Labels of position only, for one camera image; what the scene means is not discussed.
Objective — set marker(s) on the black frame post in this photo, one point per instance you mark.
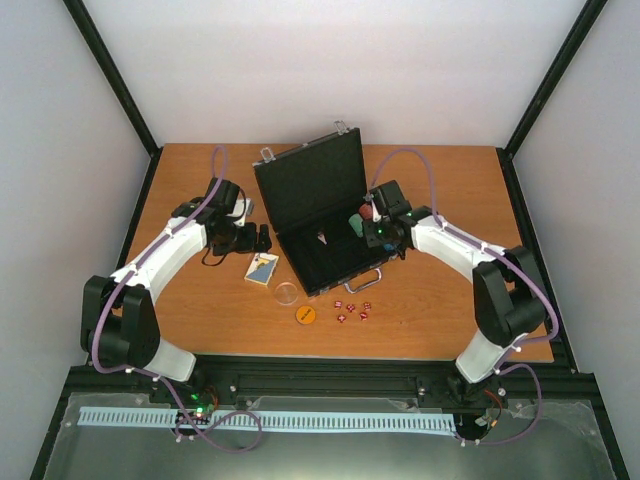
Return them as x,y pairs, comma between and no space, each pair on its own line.
98,48
573,41

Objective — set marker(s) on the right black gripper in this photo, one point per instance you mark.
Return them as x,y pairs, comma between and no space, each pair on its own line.
370,236

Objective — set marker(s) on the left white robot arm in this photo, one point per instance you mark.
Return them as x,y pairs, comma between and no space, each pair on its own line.
119,326

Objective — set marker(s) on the green poker chip stack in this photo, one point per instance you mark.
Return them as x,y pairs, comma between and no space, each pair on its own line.
356,223

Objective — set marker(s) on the left black frame post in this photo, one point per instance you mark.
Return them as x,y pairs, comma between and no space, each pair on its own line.
98,48

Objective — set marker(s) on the orange dealer button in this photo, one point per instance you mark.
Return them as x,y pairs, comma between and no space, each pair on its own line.
305,315

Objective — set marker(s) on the red poker chip stack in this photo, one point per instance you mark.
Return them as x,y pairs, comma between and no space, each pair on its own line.
366,211

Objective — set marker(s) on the right black frame post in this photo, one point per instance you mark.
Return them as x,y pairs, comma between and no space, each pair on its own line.
573,41

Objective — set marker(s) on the clear plastic disc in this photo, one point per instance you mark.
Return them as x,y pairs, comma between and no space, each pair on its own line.
286,293

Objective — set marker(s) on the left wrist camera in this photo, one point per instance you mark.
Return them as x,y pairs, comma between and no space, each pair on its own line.
242,209

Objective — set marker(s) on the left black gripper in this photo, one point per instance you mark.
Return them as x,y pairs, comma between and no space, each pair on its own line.
251,242

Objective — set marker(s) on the playing card deck box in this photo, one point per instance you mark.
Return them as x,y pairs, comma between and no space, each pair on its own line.
261,268

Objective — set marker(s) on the black poker set case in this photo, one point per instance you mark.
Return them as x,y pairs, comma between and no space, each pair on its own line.
316,187

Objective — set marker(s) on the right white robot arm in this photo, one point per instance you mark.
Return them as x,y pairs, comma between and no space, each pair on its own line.
510,301

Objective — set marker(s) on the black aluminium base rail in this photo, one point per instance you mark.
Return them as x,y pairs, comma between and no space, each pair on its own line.
232,380

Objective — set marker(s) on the light blue cable duct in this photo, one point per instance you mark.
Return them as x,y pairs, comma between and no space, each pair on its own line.
280,421

